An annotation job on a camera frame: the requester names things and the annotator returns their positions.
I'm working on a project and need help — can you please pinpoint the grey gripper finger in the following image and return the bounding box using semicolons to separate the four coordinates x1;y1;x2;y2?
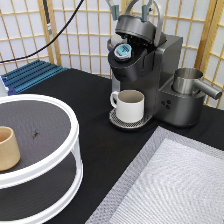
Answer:
141;0;153;22
105;0;119;20

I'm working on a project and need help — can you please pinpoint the grey pod coffee machine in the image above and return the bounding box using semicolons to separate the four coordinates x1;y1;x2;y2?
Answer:
105;0;207;131

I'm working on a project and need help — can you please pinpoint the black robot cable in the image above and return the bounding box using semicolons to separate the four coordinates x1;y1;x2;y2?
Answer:
0;0;86;65

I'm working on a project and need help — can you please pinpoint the grey woven placemat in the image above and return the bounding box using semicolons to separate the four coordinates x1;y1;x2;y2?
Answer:
85;127;224;224

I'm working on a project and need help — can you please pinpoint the white coffee pod blue lid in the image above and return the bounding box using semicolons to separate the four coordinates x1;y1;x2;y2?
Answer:
114;44;132;60

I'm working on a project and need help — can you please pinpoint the tan ceramic cup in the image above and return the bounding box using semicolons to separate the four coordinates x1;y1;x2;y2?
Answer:
0;126;20;171

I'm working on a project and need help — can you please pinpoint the blue ribbed mat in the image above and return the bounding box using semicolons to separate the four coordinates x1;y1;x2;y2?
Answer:
2;60;66;95

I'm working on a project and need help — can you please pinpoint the white two-tier round shelf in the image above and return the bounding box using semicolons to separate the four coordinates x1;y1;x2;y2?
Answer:
0;94;83;224

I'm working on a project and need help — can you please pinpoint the steel milk frother jug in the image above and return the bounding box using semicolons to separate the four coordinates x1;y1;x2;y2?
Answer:
172;68;222;100

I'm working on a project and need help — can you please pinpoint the wooden shoji screen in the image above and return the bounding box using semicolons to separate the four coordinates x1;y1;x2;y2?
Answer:
0;0;224;110

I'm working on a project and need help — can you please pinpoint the white ceramic mug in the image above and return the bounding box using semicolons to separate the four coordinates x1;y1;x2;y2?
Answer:
110;90;145;123

